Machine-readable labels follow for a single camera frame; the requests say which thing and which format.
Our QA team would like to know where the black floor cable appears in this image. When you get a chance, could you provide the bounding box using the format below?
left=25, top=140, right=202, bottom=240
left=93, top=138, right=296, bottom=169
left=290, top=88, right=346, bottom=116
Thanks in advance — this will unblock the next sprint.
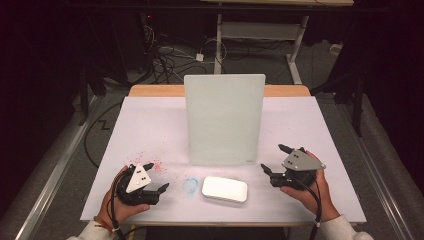
left=83, top=100, right=125, bottom=169

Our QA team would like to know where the black stand leg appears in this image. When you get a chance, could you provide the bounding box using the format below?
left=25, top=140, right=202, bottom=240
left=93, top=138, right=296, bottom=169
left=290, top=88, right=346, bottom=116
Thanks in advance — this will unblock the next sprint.
left=352, top=75, right=365, bottom=138
left=77, top=66, right=90, bottom=127

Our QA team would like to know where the white whiteboard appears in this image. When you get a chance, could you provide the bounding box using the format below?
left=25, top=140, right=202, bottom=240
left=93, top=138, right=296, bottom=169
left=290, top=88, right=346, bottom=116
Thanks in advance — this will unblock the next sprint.
left=183, top=73, right=267, bottom=167

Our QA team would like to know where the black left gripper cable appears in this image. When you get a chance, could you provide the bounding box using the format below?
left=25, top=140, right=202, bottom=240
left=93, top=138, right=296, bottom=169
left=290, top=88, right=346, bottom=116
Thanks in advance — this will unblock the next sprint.
left=106, top=168, right=127, bottom=240

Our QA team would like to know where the person's right hand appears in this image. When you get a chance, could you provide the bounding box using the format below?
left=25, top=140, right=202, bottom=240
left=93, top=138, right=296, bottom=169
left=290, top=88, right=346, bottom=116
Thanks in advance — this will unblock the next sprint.
left=280, top=150, right=341, bottom=223

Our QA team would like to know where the person's left hand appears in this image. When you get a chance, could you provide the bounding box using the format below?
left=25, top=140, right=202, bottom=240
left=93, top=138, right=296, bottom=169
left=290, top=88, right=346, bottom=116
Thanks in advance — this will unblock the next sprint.
left=102, top=165, right=151, bottom=225

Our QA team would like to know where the white table sheet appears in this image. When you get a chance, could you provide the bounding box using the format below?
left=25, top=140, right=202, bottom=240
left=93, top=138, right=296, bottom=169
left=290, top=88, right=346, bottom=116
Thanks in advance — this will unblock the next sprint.
left=80, top=95, right=367, bottom=224

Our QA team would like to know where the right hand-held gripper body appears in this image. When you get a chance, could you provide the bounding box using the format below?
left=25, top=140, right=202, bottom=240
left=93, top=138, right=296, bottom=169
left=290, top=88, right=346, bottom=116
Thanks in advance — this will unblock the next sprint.
left=269, top=148, right=327, bottom=192

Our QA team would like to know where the metal floor rail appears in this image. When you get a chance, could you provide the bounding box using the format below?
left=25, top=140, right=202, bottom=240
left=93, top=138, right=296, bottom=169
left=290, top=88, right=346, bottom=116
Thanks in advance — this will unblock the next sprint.
left=14, top=95, right=105, bottom=240
left=333, top=96, right=418, bottom=240

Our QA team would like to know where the white whiteboard eraser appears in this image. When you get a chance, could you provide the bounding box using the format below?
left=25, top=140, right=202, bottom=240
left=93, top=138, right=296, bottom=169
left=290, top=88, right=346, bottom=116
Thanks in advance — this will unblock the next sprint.
left=201, top=175, right=249, bottom=204

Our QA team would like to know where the white metal desk frame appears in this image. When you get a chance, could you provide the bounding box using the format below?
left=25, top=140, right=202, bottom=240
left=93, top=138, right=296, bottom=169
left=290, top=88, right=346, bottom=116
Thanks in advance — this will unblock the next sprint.
left=213, top=12, right=310, bottom=86

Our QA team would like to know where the wooden table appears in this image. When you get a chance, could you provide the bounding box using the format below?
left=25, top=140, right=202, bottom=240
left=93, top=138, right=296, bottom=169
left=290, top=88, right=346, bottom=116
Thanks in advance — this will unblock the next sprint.
left=128, top=84, right=312, bottom=98

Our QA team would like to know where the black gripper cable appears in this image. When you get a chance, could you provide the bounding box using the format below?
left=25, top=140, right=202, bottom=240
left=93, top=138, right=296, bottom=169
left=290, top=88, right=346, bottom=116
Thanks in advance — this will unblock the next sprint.
left=106, top=168, right=127, bottom=240
left=289, top=174, right=323, bottom=240

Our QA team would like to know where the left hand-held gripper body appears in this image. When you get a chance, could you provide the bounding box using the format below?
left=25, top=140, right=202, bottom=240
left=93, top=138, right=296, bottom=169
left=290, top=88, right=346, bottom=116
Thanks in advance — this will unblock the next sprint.
left=115, top=163, right=161, bottom=206

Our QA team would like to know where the tangle of floor cables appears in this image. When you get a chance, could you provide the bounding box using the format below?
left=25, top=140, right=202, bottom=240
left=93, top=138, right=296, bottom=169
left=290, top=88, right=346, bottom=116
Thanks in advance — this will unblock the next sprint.
left=139, top=23, right=228, bottom=85

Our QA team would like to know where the red string bracelet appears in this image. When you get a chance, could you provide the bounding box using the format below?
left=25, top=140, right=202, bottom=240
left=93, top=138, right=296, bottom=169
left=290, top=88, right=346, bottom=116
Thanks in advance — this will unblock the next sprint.
left=93, top=216, right=120, bottom=235

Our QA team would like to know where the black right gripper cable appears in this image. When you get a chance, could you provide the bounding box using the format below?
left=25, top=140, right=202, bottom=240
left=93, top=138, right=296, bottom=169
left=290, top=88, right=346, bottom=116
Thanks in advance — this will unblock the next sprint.
left=289, top=174, right=323, bottom=240

